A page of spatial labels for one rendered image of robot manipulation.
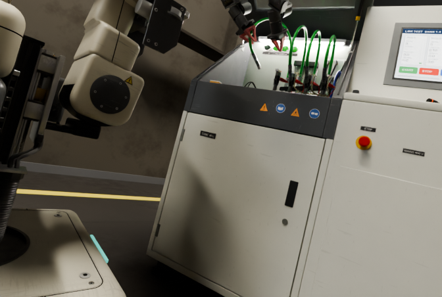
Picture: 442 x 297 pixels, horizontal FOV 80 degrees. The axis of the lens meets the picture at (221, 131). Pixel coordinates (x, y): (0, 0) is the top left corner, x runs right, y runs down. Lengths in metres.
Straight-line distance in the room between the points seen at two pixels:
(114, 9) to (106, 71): 0.18
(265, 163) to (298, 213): 0.23
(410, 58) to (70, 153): 2.87
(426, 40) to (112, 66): 1.32
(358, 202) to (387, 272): 0.23
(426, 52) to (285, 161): 0.81
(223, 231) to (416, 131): 0.81
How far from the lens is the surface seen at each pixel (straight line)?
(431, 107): 1.13
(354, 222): 1.08
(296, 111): 1.11
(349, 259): 1.10
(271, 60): 1.81
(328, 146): 1.07
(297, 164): 1.08
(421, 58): 1.48
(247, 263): 1.18
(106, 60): 0.77
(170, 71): 3.42
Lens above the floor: 0.66
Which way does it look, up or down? 3 degrees up
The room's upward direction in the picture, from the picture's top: 14 degrees clockwise
